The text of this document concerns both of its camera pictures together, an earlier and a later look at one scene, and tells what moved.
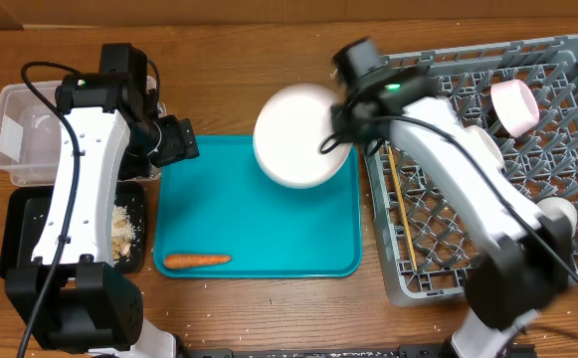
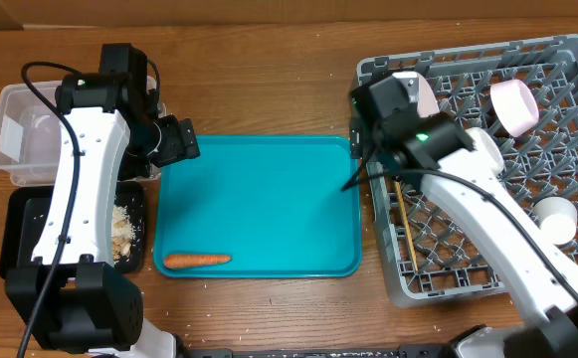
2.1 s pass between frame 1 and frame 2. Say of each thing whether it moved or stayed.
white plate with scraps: moved
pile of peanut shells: stayed
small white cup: stayed
